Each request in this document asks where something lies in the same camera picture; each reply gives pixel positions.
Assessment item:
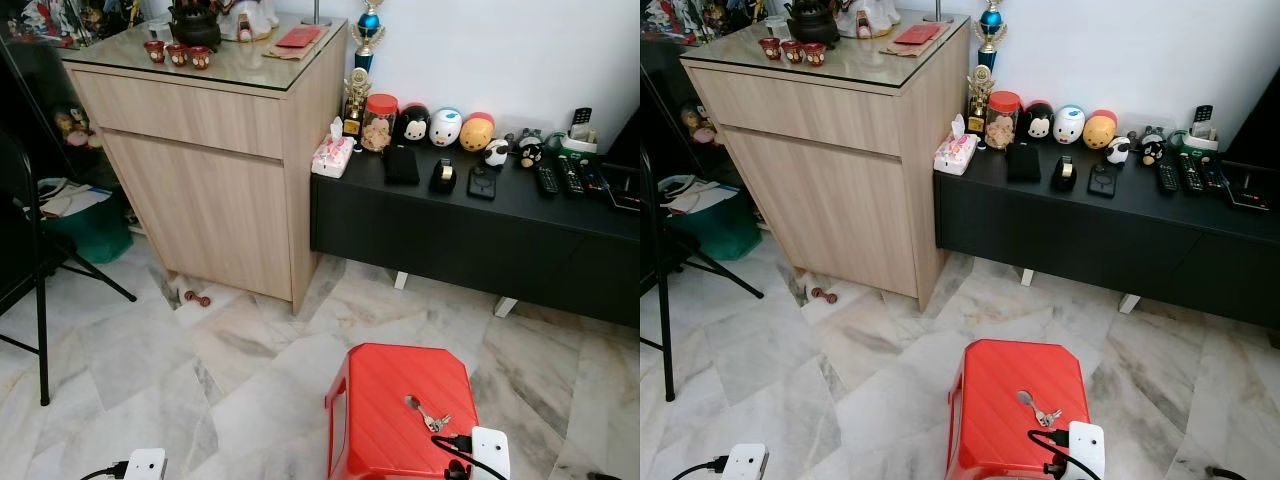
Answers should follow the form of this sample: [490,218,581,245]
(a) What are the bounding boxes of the white ceramic figurine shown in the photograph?
[218,0,281,43]
[835,0,901,40]

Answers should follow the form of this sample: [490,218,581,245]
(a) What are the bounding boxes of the loose white papers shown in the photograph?
[38,178,113,219]
[660,175,731,216]

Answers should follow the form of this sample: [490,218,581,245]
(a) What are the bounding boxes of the white round plush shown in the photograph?
[429,108,464,148]
[1052,105,1087,145]

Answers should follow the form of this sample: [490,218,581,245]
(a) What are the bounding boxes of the red plastic stool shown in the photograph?
[325,343,482,480]
[945,339,1092,480]

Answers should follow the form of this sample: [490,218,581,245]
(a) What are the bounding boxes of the blue and gold trophy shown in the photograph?
[352,0,386,74]
[975,0,1009,71]

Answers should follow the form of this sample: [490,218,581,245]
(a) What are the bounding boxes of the light wooden cabinet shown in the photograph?
[680,15,971,309]
[62,18,349,314]

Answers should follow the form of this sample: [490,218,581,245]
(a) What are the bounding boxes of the pink tissue pack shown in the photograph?
[934,114,980,176]
[311,118,357,179]

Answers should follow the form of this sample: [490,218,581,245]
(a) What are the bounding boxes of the black low console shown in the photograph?
[933,138,1280,333]
[310,140,641,329]

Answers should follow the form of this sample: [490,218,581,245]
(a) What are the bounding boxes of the flat black box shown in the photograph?
[604,165,641,213]
[1225,165,1277,212]

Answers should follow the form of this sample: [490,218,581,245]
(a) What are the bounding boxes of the black television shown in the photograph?
[1226,68,1280,171]
[612,105,641,169]

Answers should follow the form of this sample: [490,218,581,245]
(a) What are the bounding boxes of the green bin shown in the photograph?
[45,190,134,265]
[690,188,765,262]

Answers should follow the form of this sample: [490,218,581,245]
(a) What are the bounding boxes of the black teapot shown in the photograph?
[168,0,223,51]
[786,0,840,48]

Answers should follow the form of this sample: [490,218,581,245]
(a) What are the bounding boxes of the small gold trophy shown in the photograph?
[342,68,373,138]
[965,65,996,136]

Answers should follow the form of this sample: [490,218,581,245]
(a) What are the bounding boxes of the black folding chair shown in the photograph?
[640,150,765,402]
[0,130,138,407]

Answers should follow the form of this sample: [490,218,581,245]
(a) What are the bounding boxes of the silver key bunch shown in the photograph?
[405,395,453,434]
[1017,390,1064,429]

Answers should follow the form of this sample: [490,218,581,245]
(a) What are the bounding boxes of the yellow round plush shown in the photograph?
[1082,109,1119,151]
[459,112,496,153]

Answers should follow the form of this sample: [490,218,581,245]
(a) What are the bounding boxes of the black mouse plush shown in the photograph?
[395,102,431,145]
[1020,100,1055,142]

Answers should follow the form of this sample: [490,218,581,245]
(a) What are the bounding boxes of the red lidded snack jar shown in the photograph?
[984,91,1022,151]
[360,93,399,153]

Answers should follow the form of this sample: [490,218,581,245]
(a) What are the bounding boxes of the small shelf figurines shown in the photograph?
[680,105,717,147]
[55,105,102,150]

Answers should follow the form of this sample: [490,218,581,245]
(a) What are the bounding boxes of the black wallet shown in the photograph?
[384,145,421,186]
[1006,142,1043,183]

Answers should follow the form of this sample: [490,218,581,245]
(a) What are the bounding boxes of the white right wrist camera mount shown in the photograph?
[470,427,512,480]
[1065,421,1108,480]

